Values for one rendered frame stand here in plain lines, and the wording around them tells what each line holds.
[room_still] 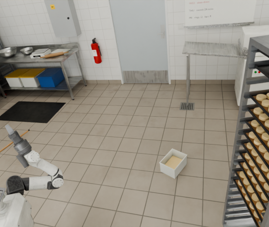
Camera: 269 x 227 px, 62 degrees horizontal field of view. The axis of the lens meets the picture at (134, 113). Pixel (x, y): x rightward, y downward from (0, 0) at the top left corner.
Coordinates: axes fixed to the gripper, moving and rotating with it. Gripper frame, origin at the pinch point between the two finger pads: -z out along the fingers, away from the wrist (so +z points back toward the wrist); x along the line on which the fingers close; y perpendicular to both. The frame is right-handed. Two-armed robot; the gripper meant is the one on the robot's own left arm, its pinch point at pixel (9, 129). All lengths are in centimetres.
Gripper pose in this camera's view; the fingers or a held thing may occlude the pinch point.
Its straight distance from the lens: 165.6
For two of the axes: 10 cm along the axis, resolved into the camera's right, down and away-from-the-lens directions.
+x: 4.9, 0.4, -8.7
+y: -7.4, 5.4, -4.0
